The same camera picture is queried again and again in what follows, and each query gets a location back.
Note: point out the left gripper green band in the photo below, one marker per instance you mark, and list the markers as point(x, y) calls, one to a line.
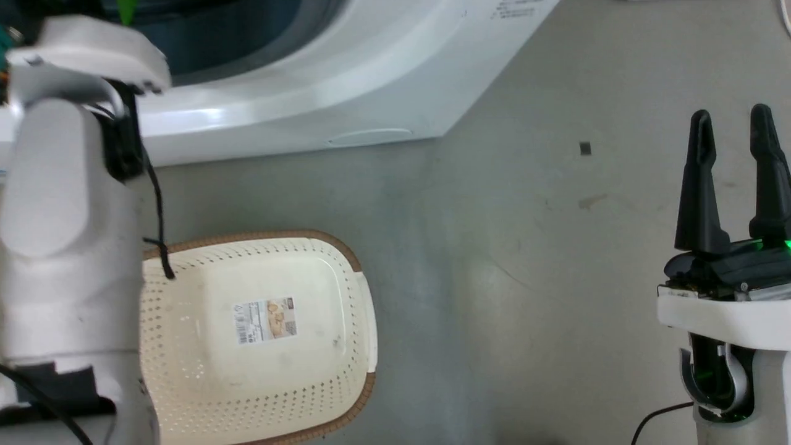
point(62, 7)

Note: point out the printed label sticker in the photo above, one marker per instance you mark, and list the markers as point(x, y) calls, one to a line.
point(264, 320)

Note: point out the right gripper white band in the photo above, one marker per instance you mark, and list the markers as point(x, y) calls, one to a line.
point(729, 309)

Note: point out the white washing machine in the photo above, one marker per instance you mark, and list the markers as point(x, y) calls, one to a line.
point(371, 62)

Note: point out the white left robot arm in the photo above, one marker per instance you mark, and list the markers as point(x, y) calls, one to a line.
point(62, 247)

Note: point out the cream perforated laundry basket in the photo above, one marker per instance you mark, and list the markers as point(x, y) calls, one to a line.
point(309, 346)

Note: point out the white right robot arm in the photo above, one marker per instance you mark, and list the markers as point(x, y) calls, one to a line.
point(741, 395)

